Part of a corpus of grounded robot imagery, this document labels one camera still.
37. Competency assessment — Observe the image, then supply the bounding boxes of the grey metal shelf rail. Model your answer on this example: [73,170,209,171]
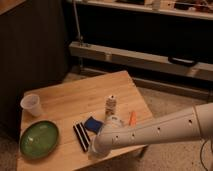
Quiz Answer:
[69,41,213,81]

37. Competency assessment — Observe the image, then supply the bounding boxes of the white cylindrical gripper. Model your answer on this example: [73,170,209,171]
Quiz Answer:
[88,137,110,158]

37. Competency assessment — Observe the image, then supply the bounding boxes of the black striped whiteboard eraser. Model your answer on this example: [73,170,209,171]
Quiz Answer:
[73,122,90,152]

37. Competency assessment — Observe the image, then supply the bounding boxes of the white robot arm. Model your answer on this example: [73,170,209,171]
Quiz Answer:
[89,103,213,158]

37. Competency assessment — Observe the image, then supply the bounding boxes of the metal shelf post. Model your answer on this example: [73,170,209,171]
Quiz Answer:
[72,0,83,46]

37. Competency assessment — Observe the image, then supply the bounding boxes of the green bowl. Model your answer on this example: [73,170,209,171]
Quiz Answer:
[19,120,59,159]

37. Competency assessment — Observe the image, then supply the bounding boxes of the clear plastic cup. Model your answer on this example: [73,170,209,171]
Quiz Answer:
[20,94,43,117]

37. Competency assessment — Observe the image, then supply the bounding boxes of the blue sponge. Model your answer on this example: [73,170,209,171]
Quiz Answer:
[84,117,103,134]

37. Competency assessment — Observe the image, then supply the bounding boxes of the orange marker pen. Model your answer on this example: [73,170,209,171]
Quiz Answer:
[129,111,137,126]

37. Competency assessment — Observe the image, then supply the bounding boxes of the small white bottle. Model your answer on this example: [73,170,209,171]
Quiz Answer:
[105,95,117,119]

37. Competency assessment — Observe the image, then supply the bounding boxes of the upper wooden shelf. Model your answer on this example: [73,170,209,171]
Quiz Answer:
[65,0,213,21]

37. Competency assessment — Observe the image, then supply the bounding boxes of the black handle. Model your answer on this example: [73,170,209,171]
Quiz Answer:
[168,57,198,67]

